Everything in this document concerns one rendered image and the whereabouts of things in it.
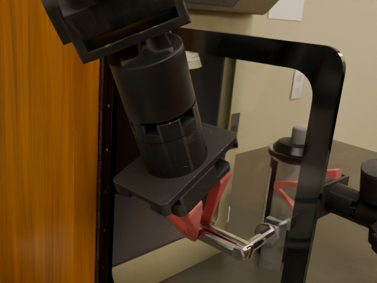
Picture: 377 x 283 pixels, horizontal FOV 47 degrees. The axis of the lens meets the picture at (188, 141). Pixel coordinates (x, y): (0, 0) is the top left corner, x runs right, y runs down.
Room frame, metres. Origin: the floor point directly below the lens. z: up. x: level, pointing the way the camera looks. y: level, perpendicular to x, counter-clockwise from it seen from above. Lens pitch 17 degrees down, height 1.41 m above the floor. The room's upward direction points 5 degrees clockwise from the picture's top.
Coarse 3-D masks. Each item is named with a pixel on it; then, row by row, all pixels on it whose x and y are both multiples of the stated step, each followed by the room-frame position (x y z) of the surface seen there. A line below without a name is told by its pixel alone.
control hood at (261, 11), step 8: (240, 0) 0.69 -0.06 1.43; (248, 0) 0.70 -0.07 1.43; (256, 0) 0.71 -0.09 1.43; (264, 0) 0.72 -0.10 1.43; (272, 0) 0.74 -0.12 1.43; (192, 8) 0.65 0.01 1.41; (200, 8) 0.66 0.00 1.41; (208, 8) 0.66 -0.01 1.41; (216, 8) 0.67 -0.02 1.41; (224, 8) 0.69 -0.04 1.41; (232, 8) 0.70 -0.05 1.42; (240, 8) 0.71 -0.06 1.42; (248, 8) 0.72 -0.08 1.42; (256, 8) 0.73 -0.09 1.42; (264, 8) 0.75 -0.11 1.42
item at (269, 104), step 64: (192, 64) 0.46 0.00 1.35; (256, 64) 0.41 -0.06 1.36; (320, 64) 0.37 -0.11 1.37; (128, 128) 0.52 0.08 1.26; (256, 128) 0.40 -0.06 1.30; (320, 128) 0.36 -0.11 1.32; (256, 192) 0.40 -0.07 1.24; (320, 192) 0.36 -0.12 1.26; (128, 256) 0.51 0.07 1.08; (192, 256) 0.44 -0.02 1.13; (256, 256) 0.39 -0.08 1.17
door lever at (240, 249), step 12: (204, 228) 0.38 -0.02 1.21; (216, 228) 0.38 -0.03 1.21; (264, 228) 0.39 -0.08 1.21; (204, 240) 0.37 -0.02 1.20; (216, 240) 0.36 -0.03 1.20; (228, 240) 0.36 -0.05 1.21; (240, 240) 0.36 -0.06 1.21; (252, 240) 0.36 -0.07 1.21; (264, 240) 0.37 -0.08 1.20; (276, 240) 0.38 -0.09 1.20; (228, 252) 0.35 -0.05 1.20; (240, 252) 0.34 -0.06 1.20; (252, 252) 0.35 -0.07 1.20
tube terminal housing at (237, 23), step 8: (192, 16) 0.68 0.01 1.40; (200, 16) 0.69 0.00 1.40; (208, 16) 0.70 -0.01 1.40; (216, 16) 0.72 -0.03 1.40; (224, 16) 0.73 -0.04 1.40; (232, 16) 0.75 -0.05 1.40; (240, 16) 0.76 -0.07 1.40; (248, 16) 0.78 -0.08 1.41; (192, 24) 0.68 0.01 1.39; (200, 24) 0.69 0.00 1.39; (208, 24) 0.71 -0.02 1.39; (216, 24) 0.72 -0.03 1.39; (224, 24) 0.73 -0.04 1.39; (232, 24) 0.75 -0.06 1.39; (240, 24) 0.76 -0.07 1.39; (248, 24) 0.78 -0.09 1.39; (224, 32) 0.73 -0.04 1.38; (232, 32) 0.75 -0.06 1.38; (240, 32) 0.76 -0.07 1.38; (248, 32) 0.78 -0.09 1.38
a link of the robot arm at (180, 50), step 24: (144, 48) 0.30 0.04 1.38; (168, 48) 0.31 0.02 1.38; (120, 72) 0.30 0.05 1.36; (144, 72) 0.30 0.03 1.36; (168, 72) 0.30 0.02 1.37; (120, 96) 0.32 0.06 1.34; (144, 96) 0.30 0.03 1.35; (168, 96) 0.31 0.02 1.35; (192, 96) 0.33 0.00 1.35; (144, 120) 0.31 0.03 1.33
